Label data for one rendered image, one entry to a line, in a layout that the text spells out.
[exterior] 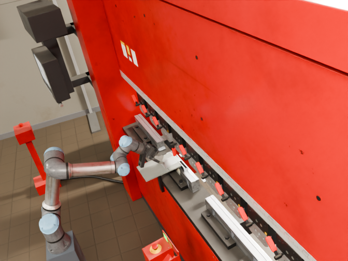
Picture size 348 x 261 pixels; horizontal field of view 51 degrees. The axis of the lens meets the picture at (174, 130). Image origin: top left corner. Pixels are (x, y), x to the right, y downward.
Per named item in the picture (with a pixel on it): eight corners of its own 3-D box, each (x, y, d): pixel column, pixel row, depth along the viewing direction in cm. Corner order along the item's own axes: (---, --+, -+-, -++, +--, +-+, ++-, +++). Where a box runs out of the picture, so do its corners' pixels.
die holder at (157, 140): (136, 125, 323) (133, 115, 318) (142, 122, 325) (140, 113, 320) (159, 152, 284) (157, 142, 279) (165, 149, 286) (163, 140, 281)
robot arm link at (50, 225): (45, 244, 224) (37, 230, 217) (45, 229, 235) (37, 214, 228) (64, 238, 226) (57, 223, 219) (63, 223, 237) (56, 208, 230)
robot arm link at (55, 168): (43, 170, 198) (131, 163, 213) (43, 158, 207) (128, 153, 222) (44, 187, 204) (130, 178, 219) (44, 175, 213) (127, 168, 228)
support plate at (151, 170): (136, 168, 254) (136, 167, 254) (170, 153, 262) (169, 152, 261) (146, 182, 240) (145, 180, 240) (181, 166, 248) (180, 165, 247)
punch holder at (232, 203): (224, 202, 189) (222, 178, 180) (238, 196, 192) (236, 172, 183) (241, 221, 178) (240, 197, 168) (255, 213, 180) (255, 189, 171)
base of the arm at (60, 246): (48, 257, 228) (42, 247, 223) (47, 240, 240) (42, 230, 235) (72, 249, 231) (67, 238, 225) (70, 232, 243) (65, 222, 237)
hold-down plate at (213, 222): (201, 216, 224) (200, 212, 222) (208, 212, 225) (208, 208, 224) (228, 250, 200) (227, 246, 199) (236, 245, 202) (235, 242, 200)
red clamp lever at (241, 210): (237, 208, 166) (247, 228, 163) (244, 204, 167) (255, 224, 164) (235, 208, 167) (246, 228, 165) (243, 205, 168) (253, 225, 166)
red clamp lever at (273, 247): (265, 237, 150) (277, 260, 148) (273, 233, 151) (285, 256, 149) (263, 238, 152) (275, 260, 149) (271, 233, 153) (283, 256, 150)
